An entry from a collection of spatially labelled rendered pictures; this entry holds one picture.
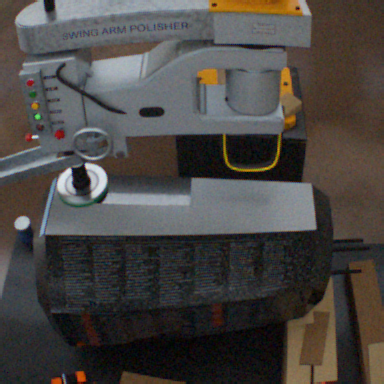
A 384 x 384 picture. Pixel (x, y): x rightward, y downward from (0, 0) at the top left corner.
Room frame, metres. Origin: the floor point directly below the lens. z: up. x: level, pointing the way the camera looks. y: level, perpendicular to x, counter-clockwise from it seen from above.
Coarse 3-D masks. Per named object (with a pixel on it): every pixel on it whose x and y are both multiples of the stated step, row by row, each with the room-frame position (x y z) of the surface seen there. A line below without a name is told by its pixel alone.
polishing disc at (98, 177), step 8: (88, 168) 1.63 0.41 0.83; (96, 168) 1.63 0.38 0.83; (64, 176) 1.59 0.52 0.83; (96, 176) 1.58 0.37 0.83; (104, 176) 1.58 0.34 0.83; (64, 184) 1.55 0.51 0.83; (96, 184) 1.54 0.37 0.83; (104, 184) 1.53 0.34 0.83; (64, 192) 1.51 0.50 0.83; (72, 192) 1.50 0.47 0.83; (80, 192) 1.50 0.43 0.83; (88, 192) 1.50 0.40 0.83; (96, 192) 1.49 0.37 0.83; (64, 200) 1.47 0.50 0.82; (72, 200) 1.46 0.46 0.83; (80, 200) 1.46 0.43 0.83; (88, 200) 1.46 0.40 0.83
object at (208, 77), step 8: (200, 72) 2.32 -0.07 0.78; (208, 72) 2.31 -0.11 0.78; (288, 72) 2.31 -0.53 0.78; (200, 80) 2.24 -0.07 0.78; (208, 80) 2.24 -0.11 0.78; (216, 80) 2.24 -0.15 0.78; (288, 80) 2.24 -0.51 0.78; (280, 88) 2.16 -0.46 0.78; (288, 88) 2.17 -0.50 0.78; (280, 96) 2.10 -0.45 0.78; (288, 120) 1.92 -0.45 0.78
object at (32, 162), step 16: (128, 144) 1.48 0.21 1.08; (0, 160) 1.62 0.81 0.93; (16, 160) 1.62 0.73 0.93; (32, 160) 1.60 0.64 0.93; (48, 160) 1.57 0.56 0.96; (64, 160) 1.49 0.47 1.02; (80, 160) 1.49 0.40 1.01; (0, 176) 1.51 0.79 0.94; (16, 176) 1.51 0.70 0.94; (32, 176) 1.50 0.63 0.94
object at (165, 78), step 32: (64, 64) 1.43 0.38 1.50; (96, 64) 1.61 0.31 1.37; (128, 64) 1.57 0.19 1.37; (160, 64) 1.47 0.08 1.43; (192, 64) 1.43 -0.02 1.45; (224, 64) 1.43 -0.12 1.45; (256, 64) 1.42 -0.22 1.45; (96, 96) 1.45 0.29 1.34; (128, 96) 1.44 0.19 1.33; (160, 96) 1.44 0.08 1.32; (192, 96) 1.44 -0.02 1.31; (224, 96) 1.54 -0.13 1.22; (128, 128) 1.44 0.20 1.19; (160, 128) 1.44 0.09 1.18; (192, 128) 1.43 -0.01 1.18; (224, 128) 1.43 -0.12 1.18; (256, 128) 1.42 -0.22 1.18
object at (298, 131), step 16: (288, 128) 1.91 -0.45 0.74; (304, 128) 1.91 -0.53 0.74; (176, 144) 1.91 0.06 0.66; (192, 144) 1.90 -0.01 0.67; (208, 144) 1.89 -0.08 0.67; (240, 144) 1.87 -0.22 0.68; (256, 144) 1.86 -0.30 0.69; (272, 144) 1.86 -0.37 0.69; (288, 144) 1.85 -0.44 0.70; (304, 144) 1.84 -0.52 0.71; (192, 160) 1.90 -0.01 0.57; (208, 160) 1.90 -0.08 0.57; (240, 160) 1.88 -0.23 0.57; (256, 160) 1.87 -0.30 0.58; (288, 160) 1.84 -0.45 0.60; (304, 160) 1.84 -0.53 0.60; (208, 176) 1.90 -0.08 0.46; (224, 176) 1.89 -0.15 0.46; (240, 176) 1.88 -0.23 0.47; (256, 176) 1.87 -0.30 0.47; (272, 176) 1.86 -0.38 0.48; (288, 176) 1.84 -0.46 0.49
